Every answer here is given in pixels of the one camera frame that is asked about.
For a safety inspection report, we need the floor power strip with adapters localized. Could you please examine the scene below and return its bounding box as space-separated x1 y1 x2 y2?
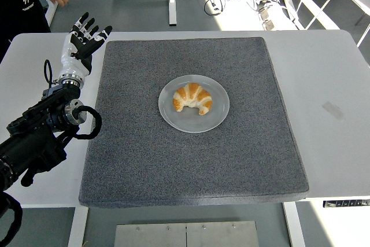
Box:
258 1 278 31

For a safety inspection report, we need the table height control panel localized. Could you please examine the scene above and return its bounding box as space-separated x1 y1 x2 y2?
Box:
323 199 370 209

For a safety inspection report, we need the white table leg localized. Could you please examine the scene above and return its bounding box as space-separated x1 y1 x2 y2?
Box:
68 207 89 247
282 202 306 247

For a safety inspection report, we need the golden croissant bread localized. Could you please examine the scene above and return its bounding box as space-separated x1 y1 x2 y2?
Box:
172 82 213 116

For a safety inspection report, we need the person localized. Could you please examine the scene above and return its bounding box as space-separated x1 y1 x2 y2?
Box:
0 0 51 62

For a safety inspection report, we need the grey speckled mat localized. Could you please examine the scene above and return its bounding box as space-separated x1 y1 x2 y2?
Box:
78 36 310 209

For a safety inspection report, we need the round pale grey plate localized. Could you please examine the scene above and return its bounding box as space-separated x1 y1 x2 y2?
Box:
158 74 231 134

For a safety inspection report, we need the clear tape patch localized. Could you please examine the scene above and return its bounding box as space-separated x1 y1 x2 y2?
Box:
322 101 345 122

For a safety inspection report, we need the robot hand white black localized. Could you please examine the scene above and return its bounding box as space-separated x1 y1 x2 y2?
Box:
58 12 113 78

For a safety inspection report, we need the grey metal plate with screws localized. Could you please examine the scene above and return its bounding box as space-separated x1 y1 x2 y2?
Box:
113 220 260 247

